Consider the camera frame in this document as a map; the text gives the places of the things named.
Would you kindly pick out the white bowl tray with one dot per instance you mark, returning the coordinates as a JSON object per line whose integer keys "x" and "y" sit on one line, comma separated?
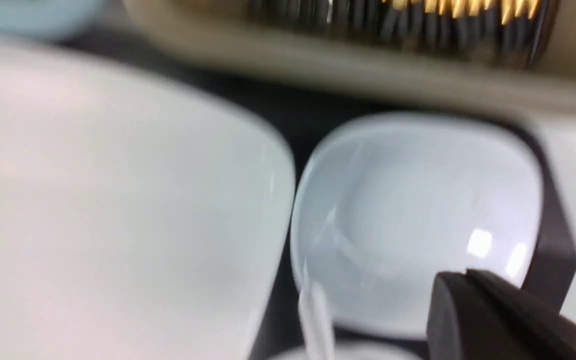
{"x": 386, "y": 201}
{"x": 355, "y": 351}

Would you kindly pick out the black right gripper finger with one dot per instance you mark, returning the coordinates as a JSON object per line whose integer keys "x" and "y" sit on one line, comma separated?
{"x": 477, "y": 315}

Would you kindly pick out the teal plastic bin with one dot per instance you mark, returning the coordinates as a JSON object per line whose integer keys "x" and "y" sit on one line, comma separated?
{"x": 48, "y": 20}

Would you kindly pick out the white spoon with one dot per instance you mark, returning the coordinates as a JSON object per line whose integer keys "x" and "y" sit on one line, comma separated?
{"x": 315, "y": 319}

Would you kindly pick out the black chopsticks pile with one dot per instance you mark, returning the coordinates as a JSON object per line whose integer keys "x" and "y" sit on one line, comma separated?
{"x": 498, "y": 33}

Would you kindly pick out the white square rice plate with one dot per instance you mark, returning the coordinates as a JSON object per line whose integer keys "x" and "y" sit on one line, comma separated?
{"x": 140, "y": 218}

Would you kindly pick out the brown plastic bin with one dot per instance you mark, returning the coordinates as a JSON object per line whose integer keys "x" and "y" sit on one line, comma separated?
{"x": 219, "y": 35}

